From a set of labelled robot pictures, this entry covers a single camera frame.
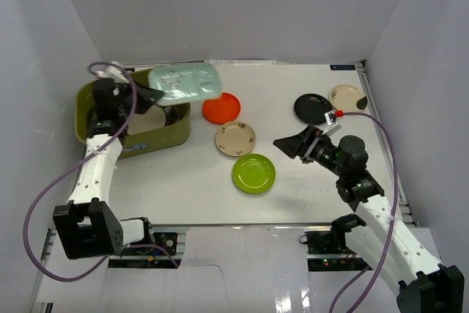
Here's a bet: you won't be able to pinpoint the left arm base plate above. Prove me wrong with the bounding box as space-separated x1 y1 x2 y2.
108 232 185 269

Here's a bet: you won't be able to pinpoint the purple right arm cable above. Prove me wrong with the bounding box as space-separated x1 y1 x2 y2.
328 110 399 313

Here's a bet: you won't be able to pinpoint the blue label sticker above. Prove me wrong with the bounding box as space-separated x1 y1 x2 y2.
330 65 356 71

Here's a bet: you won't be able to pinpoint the cream plate with black spot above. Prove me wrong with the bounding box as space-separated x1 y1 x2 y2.
328 84 368 112

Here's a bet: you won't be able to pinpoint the black round plate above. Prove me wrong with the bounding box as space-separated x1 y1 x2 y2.
294 93 333 125

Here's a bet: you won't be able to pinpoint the light blue oblong dish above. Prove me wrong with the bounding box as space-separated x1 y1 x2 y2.
147 62 222 106

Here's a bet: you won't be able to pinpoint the papers at table back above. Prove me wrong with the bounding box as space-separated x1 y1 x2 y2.
204 59 276 66

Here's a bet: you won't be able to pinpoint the lime green round plate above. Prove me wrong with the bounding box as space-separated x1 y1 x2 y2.
232 153 276 195

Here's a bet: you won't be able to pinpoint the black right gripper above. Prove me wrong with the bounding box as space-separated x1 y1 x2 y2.
273 125 347 179

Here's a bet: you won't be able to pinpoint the orange round plate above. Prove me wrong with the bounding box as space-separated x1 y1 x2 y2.
202 92 241 125

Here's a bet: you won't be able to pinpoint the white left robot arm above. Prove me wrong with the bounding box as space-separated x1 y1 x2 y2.
53 78 164 259

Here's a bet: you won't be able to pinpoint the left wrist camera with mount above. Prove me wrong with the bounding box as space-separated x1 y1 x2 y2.
97 65 129 84

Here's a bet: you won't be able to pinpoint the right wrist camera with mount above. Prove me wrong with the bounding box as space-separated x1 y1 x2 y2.
322 110 344 136

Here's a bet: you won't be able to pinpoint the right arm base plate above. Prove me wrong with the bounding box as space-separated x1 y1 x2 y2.
299 231 367 273

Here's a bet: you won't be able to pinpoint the beige plate with characters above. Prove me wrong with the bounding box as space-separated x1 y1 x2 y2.
215 121 256 157

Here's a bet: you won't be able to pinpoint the olive green plastic bin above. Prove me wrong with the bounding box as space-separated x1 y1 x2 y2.
75 70 191 162

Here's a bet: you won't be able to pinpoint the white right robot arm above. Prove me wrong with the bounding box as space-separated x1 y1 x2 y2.
273 126 465 312

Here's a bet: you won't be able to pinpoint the large black rimmed beige plate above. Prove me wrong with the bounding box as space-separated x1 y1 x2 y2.
128 105 180 135

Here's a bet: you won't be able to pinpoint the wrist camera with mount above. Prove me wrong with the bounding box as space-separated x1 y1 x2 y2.
322 110 344 136
97 65 129 84

